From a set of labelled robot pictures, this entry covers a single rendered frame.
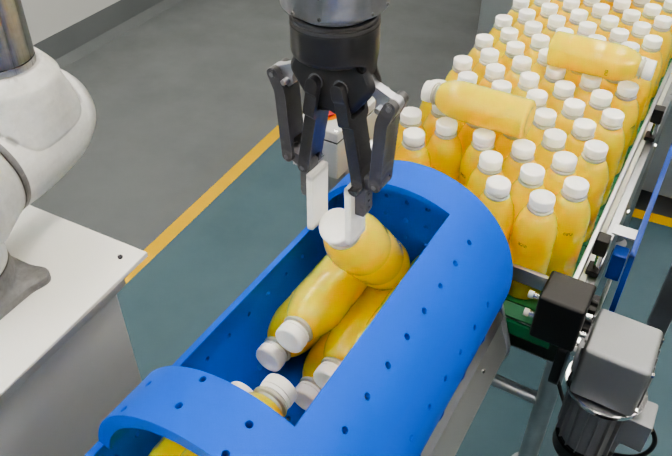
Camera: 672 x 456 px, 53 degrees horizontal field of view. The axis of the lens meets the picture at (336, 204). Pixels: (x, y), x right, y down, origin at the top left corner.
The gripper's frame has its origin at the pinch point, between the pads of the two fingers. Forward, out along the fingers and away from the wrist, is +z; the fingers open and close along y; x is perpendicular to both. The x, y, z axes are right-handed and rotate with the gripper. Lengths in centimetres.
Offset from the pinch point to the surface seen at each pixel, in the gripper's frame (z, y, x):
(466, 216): 11.0, 7.7, 18.0
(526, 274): 35, 13, 38
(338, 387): 10.6, 7.6, -11.9
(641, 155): 43, 20, 95
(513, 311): 43, 12, 36
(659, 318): 60, 35, 67
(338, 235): 3.3, 0.7, -0.7
